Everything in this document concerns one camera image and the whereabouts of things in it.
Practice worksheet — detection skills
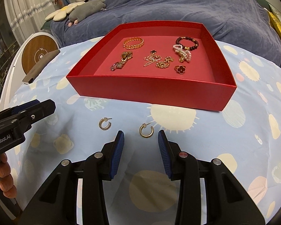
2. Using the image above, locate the wide gold chain bracelet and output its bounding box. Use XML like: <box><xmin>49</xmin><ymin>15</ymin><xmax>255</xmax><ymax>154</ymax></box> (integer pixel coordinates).
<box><xmin>123</xmin><ymin>37</ymin><xmax>145</xmax><ymax>50</ymax></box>

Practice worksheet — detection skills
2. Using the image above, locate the blue sofa blanket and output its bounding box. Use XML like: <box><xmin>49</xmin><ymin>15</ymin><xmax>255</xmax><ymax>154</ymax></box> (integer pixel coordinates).
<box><xmin>50</xmin><ymin>0</ymin><xmax>281</xmax><ymax>69</ymax></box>

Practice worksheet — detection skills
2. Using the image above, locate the pearl bracelet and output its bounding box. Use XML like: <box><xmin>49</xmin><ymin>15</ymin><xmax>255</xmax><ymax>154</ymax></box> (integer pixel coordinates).
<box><xmin>173</xmin><ymin>44</ymin><xmax>192</xmax><ymax>63</ymax></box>

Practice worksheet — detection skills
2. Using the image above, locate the gold ring red flower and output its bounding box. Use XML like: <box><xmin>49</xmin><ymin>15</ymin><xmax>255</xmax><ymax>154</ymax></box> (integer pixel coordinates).
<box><xmin>174</xmin><ymin>65</ymin><xmax>187</xmax><ymax>75</ymax></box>

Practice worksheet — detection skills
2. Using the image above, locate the person's left hand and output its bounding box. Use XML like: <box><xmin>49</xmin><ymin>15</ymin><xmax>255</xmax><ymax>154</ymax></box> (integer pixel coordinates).
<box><xmin>0</xmin><ymin>155</ymin><xmax>17</xmax><ymax>198</ymax></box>

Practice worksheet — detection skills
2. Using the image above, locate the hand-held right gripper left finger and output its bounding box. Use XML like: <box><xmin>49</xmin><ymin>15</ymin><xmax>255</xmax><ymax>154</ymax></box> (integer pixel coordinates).
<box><xmin>19</xmin><ymin>130</ymin><xmax>125</xmax><ymax>225</ymax></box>

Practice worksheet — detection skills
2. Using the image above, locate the green sofa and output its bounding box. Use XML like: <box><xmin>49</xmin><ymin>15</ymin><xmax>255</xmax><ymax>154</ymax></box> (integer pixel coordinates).
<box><xmin>255</xmin><ymin>0</ymin><xmax>281</xmax><ymax>73</ymax></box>

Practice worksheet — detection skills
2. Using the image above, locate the thin gold pendant necklace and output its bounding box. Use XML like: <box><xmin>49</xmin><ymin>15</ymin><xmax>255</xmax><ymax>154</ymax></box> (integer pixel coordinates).
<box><xmin>143</xmin><ymin>50</ymin><xmax>163</xmax><ymax>67</ymax></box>

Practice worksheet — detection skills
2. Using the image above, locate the gold link chain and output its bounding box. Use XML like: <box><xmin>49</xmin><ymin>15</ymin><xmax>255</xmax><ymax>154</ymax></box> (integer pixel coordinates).
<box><xmin>156</xmin><ymin>55</ymin><xmax>175</xmax><ymax>70</ymax></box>

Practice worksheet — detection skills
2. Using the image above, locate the brown flat case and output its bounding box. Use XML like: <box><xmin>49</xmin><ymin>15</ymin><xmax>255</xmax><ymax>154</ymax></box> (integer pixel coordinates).
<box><xmin>22</xmin><ymin>49</ymin><xmax>61</xmax><ymax>85</ymax></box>

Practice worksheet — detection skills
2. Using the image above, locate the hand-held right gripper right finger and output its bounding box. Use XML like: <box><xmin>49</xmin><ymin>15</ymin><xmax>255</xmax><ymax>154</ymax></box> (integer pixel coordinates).
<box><xmin>157</xmin><ymin>130</ymin><xmax>265</xmax><ymax>225</ymax></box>

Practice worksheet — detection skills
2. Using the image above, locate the red cardboard box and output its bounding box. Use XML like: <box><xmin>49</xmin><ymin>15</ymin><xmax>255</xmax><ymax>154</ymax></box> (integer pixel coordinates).
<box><xmin>66</xmin><ymin>21</ymin><xmax>238</xmax><ymax>111</ymax></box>

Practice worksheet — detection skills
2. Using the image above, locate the white side table wooden disc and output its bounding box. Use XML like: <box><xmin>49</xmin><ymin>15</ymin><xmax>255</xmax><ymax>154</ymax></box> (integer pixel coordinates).
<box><xmin>0</xmin><ymin>31</ymin><xmax>59</xmax><ymax>218</ymax></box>

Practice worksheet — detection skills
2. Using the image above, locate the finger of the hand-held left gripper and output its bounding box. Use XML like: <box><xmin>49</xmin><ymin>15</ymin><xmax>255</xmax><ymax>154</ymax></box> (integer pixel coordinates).
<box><xmin>0</xmin><ymin>100</ymin><xmax>41</xmax><ymax>122</ymax></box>
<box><xmin>13</xmin><ymin>100</ymin><xmax>56</xmax><ymax>134</ymax></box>

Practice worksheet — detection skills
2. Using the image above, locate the dark bead bracelet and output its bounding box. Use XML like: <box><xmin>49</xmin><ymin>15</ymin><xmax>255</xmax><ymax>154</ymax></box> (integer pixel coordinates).
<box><xmin>173</xmin><ymin>36</ymin><xmax>199</xmax><ymax>51</ymax></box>

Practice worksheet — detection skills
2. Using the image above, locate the grey plush toy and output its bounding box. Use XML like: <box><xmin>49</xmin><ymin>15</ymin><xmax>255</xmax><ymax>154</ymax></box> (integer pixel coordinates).
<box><xmin>67</xmin><ymin>0</ymin><xmax>107</xmax><ymax>27</ymax></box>

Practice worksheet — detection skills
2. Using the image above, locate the white sheer curtain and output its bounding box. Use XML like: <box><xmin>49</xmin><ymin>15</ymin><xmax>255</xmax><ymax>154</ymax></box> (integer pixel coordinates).
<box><xmin>3</xmin><ymin>0</ymin><xmax>68</xmax><ymax>47</ymax></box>

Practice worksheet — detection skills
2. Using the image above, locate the grey patterned pillow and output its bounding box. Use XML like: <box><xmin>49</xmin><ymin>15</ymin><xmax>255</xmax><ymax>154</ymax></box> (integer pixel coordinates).
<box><xmin>263</xmin><ymin>3</ymin><xmax>281</xmax><ymax>19</ymax></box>

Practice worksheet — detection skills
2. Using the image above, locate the white flower cushion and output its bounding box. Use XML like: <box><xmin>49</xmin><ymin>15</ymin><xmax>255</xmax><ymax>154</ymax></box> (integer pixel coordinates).
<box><xmin>45</xmin><ymin>1</ymin><xmax>86</xmax><ymax>22</ymax></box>

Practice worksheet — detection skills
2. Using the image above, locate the yellow pillow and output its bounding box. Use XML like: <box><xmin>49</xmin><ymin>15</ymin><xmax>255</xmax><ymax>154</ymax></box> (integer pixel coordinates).
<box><xmin>268</xmin><ymin>10</ymin><xmax>281</xmax><ymax>50</ymax></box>

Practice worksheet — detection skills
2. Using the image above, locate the gold hoop earring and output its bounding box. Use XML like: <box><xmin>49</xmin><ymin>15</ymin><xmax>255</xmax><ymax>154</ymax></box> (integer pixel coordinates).
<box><xmin>98</xmin><ymin>117</ymin><xmax>113</xmax><ymax>131</ymax></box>
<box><xmin>139</xmin><ymin>121</ymin><xmax>154</xmax><ymax>139</ymax></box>

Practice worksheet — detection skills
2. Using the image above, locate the gold watch band bracelet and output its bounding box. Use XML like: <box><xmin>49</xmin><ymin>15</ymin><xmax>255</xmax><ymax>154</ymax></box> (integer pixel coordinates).
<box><xmin>110</xmin><ymin>51</ymin><xmax>133</xmax><ymax>71</ymax></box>

